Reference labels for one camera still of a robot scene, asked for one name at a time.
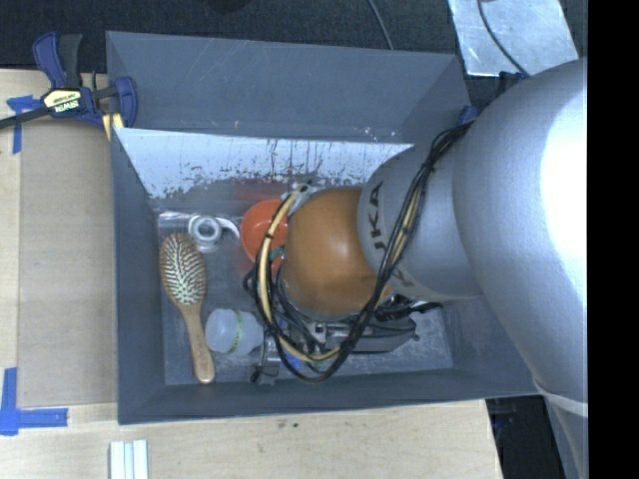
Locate clear plastic bottle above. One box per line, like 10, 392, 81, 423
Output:
204, 307, 266, 358

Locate orange bowl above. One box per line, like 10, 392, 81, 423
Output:
240, 198, 292, 274

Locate wooden hairbrush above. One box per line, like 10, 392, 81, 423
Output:
158, 232, 217, 385

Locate grey metal bin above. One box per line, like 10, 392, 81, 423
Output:
104, 30, 539, 426

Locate pale wood flat board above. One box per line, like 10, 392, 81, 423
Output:
17, 120, 120, 409

